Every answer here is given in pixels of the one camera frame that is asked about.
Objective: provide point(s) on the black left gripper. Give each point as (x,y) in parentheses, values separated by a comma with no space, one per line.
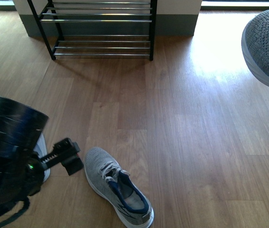
(64,152)

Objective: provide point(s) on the grey knit sneaker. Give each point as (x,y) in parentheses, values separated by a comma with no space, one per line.
(107,178)
(255,46)

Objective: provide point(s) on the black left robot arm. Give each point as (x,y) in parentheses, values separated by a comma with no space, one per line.
(22,169)

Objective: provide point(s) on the black metal shoe rack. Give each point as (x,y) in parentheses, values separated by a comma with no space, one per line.
(97,28)

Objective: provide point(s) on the left light blue slipper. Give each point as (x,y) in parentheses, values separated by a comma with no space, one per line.
(40,148)

